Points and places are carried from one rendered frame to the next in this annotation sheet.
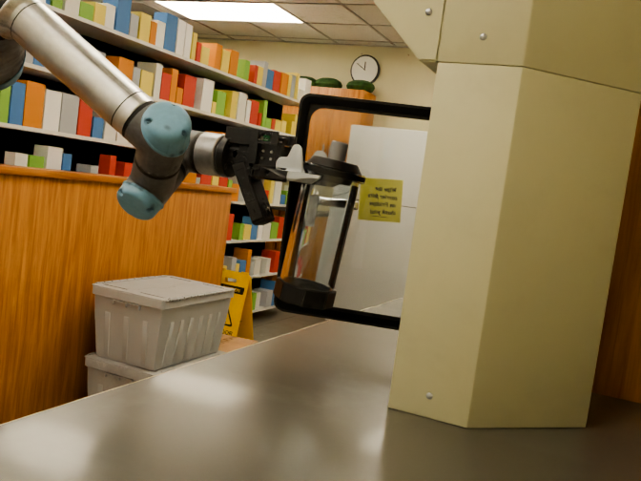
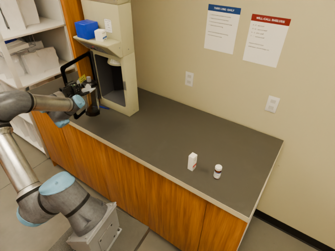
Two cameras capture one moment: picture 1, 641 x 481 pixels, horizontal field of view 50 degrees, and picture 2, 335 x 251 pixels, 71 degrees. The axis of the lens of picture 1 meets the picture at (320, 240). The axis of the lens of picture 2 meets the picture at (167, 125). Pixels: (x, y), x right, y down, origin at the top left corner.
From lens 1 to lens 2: 1.50 m
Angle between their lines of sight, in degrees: 79
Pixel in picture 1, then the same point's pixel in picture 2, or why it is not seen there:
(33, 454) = (155, 155)
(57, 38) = (49, 101)
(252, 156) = (76, 92)
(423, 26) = (119, 51)
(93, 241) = not seen: outside the picture
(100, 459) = (156, 148)
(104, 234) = not seen: outside the picture
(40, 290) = not seen: outside the picture
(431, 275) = (130, 93)
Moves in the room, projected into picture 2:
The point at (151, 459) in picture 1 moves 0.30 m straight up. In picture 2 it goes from (155, 143) to (154, 105)
